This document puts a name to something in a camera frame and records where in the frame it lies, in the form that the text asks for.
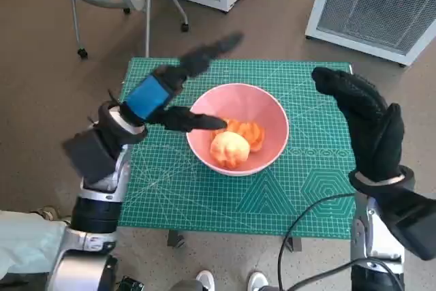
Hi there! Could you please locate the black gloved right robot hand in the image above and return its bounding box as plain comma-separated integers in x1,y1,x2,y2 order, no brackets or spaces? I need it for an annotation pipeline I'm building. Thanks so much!
311,67,406,183

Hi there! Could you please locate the striped oblong toy bread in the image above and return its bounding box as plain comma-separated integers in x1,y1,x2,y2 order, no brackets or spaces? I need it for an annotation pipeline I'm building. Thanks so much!
213,118,266,153

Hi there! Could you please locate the pink bowl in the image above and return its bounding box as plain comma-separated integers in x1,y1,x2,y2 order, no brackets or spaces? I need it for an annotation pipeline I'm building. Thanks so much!
185,82,291,177

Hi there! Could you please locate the round toy bread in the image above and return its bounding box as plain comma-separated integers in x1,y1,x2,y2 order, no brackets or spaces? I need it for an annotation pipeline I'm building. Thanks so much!
209,131,251,170

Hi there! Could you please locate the large white mesh cabinet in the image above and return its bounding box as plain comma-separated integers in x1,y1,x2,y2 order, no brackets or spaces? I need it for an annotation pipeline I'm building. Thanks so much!
304,0,436,67

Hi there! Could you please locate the green cutting mat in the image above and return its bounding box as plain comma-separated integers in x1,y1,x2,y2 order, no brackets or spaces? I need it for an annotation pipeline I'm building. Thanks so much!
116,57,357,241

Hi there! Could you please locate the person's foot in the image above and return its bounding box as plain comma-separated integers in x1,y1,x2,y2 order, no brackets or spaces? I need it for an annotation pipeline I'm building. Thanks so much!
247,271,269,291
196,270,216,291

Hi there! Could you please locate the grey metal pole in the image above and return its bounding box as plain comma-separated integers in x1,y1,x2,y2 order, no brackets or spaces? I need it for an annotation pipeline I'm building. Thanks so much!
144,0,152,59

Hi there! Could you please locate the small black device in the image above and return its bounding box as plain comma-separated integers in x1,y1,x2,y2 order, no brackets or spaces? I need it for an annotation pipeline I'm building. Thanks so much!
118,275,144,291

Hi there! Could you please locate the person's leg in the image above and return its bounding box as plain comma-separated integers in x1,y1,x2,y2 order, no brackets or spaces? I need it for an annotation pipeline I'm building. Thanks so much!
0,204,73,275

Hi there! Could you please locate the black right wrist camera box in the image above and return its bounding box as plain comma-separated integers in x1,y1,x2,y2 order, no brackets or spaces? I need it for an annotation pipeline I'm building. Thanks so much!
384,191,436,261

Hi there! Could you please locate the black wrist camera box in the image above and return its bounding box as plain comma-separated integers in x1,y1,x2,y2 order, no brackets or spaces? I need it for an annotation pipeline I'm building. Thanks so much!
61,129,121,187
384,191,436,261

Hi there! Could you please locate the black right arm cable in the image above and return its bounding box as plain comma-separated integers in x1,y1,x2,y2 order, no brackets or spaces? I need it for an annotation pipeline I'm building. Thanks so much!
277,193,356,291
292,259,403,291

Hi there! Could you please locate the black table bracket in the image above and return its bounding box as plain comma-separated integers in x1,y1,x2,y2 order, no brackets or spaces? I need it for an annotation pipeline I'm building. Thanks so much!
167,230,187,248
285,236,302,253

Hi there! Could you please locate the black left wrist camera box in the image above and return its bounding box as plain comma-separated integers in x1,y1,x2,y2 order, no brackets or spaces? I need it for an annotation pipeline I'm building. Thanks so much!
61,129,121,187

